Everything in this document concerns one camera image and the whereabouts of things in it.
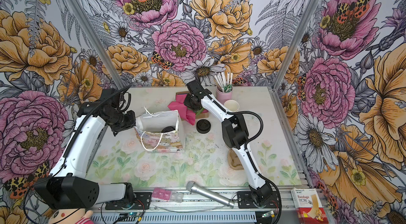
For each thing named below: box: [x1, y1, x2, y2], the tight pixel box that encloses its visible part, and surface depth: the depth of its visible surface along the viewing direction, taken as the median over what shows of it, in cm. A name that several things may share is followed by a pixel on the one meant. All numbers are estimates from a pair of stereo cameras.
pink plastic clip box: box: [151, 187, 184, 204], surface depth 77 cm
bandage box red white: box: [290, 187, 329, 224], surface depth 71 cm
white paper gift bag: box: [134, 107, 186, 154], surface depth 79 cm
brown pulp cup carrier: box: [227, 148, 245, 171], surface depth 84 cm
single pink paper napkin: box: [167, 93, 209, 126], surface depth 99 cm
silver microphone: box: [186, 180, 235, 209], surface depth 76 cm
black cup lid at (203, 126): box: [196, 118, 211, 134], surface depth 100 cm
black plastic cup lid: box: [160, 125, 176, 133], surface depth 86 cm
